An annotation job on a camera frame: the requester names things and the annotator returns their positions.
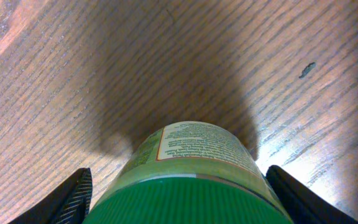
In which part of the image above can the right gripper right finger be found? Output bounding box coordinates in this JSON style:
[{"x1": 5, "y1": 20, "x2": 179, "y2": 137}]
[{"x1": 265, "y1": 165, "x2": 358, "y2": 224}]

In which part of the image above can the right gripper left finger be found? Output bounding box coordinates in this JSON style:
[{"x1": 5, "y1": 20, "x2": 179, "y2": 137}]
[{"x1": 12, "y1": 168, "x2": 93, "y2": 224}]

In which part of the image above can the green lid jar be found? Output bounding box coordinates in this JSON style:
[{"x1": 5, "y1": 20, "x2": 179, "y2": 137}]
[{"x1": 85, "y1": 121, "x2": 291, "y2": 223}]

